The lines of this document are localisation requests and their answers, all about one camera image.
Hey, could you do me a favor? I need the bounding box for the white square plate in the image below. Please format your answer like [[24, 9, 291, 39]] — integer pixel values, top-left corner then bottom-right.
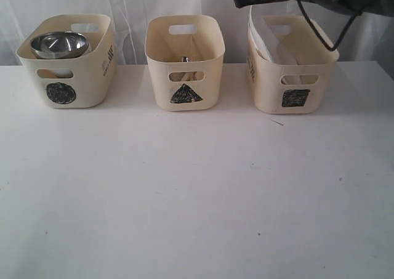
[[248, 6, 299, 65]]

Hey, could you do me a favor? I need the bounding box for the steel spoon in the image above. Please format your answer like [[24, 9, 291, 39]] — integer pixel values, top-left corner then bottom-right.
[[180, 57, 196, 81]]

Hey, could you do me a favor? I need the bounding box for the stainless steel bowl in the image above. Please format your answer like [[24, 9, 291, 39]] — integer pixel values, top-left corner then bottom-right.
[[30, 31, 90, 59]]

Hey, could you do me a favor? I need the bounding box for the wooden chopstick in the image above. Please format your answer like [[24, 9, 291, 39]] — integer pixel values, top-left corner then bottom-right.
[[169, 72, 196, 82]]

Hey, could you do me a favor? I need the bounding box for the cream bin with square mark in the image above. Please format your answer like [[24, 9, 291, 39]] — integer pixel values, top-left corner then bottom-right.
[[246, 6, 339, 115]]

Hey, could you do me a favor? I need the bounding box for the cream bin with triangle mark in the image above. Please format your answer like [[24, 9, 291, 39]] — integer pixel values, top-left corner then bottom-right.
[[145, 15, 225, 111]]

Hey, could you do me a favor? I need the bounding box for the white curtain backdrop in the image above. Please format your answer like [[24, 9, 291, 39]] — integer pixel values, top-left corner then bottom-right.
[[1, 0, 393, 68]]

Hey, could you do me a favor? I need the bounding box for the cream bin with circle mark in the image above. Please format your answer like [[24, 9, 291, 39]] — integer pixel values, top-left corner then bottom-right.
[[16, 14, 116, 108]]

